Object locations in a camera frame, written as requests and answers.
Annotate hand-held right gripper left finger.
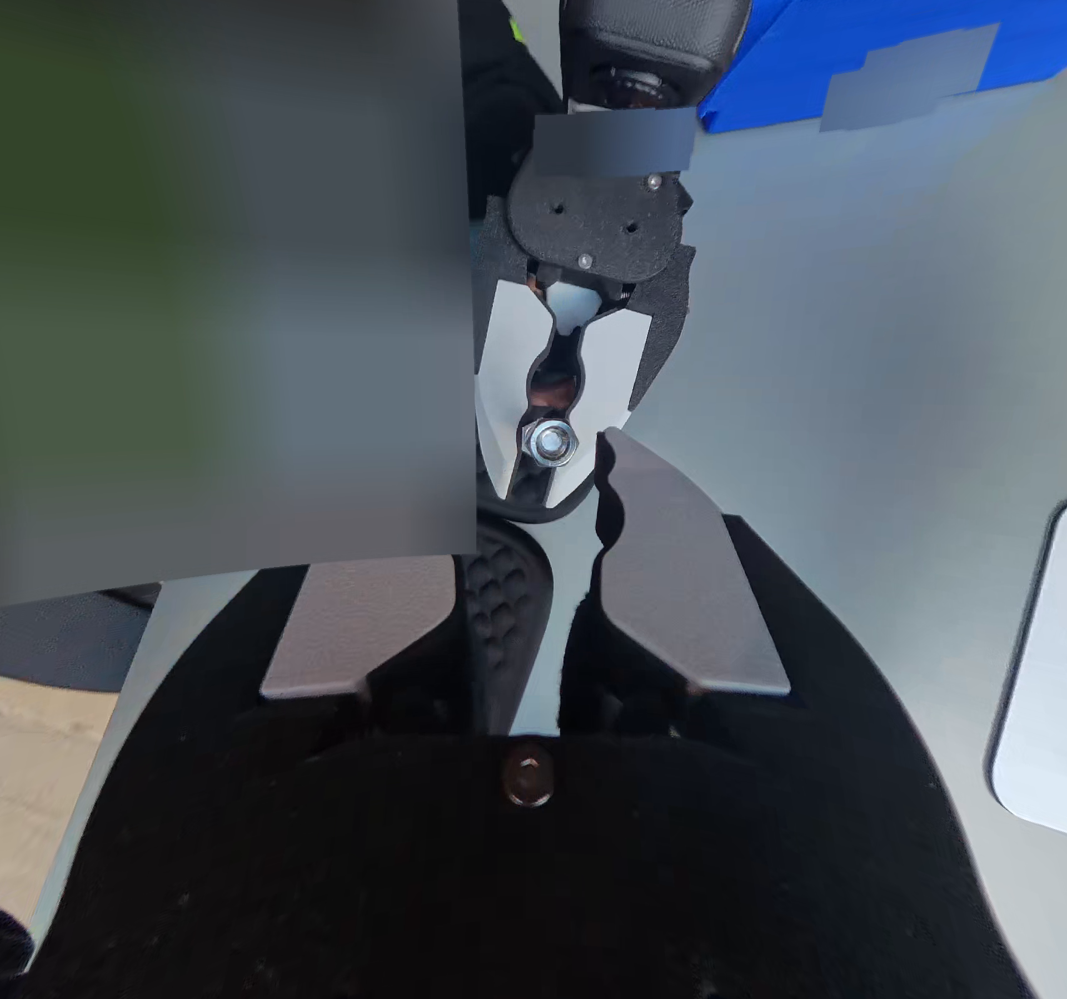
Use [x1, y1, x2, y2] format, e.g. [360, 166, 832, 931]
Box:
[260, 555, 461, 698]

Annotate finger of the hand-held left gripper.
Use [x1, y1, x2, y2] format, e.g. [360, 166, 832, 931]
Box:
[473, 279, 555, 501]
[544, 309, 657, 511]

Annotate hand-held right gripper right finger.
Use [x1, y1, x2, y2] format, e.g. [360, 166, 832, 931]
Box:
[594, 426, 791, 695]

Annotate steel hex nut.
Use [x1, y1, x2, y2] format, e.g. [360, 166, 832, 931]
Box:
[518, 418, 581, 468]

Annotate blue plastic bin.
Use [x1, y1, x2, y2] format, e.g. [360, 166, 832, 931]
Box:
[699, 0, 1067, 135]

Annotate black honeycomb wrist pad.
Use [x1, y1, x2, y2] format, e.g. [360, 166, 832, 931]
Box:
[461, 525, 555, 735]

